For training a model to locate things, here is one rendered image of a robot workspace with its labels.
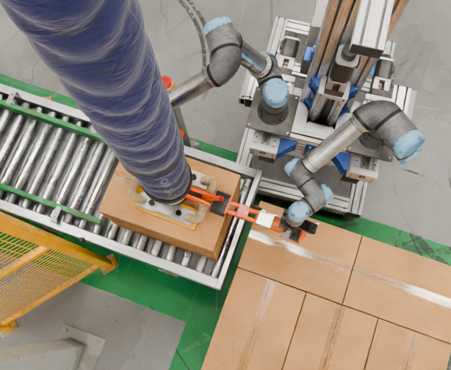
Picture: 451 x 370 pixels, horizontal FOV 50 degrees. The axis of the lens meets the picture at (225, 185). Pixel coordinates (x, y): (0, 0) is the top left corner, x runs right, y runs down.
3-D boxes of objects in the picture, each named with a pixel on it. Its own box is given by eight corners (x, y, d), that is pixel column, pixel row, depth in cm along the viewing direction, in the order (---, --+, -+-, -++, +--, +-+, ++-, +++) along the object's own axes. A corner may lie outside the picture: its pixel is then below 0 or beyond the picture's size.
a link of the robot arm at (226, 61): (253, 76, 187) (157, 128, 209) (245, 52, 190) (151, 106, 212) (239, 67, 177) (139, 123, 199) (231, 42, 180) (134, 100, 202)
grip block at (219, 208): (208, 211, 225) (207, 208, 220) (216, 191, 228) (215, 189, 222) (225, 217, 224) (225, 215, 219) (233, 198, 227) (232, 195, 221)
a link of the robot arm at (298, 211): (315, 211, 185) (297, 224, 184) (311, 217, 196) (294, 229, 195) (302, 194, 187) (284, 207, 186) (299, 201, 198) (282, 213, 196)
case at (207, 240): (117, 225, 276) (97, 211, 237) (143, 161, 285) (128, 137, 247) (217, 260, 269) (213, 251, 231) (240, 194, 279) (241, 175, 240)
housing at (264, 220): (254, 225, 223) (255, 223, 219) (259, 211, 225) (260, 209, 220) (269, 230, 222) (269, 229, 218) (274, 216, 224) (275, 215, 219)
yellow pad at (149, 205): (130, 206, 237) (128, 204, 232) (138, 188, 239) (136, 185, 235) (195, 231, 233) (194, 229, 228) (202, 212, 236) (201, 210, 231)
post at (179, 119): (179, 152, 344) (156, 88, 248) (183, 143, 346) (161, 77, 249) (189, 155, 343) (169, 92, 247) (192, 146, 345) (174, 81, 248)
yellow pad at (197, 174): (145, 171, 242) (143, 168, 237) (153, 153, 244) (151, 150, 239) (209, 195, 238) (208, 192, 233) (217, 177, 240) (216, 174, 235)
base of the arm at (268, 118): (261, 93, 241) (262, 84, 232) (291, 100, 240) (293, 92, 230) (253, 121, 237) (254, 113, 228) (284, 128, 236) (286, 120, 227)
